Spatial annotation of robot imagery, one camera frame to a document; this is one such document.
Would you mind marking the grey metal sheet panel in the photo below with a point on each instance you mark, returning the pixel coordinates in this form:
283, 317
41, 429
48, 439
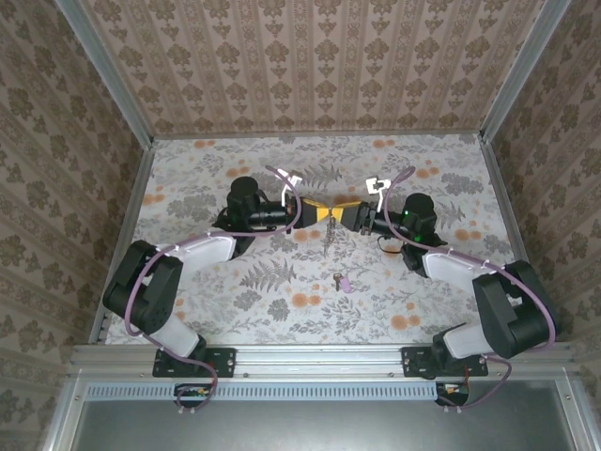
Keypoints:
319, 427

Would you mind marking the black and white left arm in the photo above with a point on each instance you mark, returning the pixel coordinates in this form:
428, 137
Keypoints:
159, 300

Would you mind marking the long aluminium frame rail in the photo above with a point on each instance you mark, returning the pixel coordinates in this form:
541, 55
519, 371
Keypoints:
319, 359

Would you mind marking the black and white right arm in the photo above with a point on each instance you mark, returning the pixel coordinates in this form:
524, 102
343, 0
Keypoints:
516, 305

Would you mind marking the black controller board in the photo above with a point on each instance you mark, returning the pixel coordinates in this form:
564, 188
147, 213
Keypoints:
192, 394
453, 394

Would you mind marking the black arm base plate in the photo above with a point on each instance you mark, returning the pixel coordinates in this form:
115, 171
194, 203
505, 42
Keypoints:
415, 362
220, 362

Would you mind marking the floral patterned table cover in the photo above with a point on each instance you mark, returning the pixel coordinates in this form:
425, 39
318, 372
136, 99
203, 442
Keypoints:
282, 305

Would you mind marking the aluminium corner post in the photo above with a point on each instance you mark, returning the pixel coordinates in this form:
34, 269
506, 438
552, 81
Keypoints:
108, 75
516, 70

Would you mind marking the aluminium side rail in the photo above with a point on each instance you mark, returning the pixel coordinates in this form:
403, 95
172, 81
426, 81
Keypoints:
512, 211
127, 225

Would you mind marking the key with purple tag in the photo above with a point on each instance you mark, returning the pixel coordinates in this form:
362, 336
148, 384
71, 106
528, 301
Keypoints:
342, 284

